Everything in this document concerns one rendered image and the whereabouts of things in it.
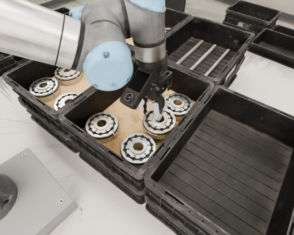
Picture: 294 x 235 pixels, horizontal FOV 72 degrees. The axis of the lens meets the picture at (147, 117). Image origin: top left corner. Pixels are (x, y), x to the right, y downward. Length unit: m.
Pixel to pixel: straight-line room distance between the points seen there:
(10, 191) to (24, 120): 0.37
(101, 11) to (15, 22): 0.16
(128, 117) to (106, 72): 0.40
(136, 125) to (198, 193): 0.28
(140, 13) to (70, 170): 0.56
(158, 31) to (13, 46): 0.27
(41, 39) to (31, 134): 0.65
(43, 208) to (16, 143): 0.34
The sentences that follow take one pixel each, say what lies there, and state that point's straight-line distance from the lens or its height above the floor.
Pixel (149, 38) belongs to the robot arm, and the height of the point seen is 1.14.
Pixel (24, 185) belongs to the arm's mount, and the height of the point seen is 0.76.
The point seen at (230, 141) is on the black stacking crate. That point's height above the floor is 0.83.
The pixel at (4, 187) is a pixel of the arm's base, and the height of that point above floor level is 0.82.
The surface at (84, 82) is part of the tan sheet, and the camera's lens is 0.86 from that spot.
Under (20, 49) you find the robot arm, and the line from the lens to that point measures 0.32.
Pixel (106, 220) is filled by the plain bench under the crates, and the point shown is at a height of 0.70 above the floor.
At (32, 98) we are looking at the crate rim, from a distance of 0.70.
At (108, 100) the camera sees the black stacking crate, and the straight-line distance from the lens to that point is 0.72.
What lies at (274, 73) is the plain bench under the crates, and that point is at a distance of 1.26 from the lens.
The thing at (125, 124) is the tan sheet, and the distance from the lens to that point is 0.67.
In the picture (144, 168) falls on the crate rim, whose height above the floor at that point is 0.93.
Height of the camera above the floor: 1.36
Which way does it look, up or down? 50 degrees down
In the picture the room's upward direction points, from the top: straight up
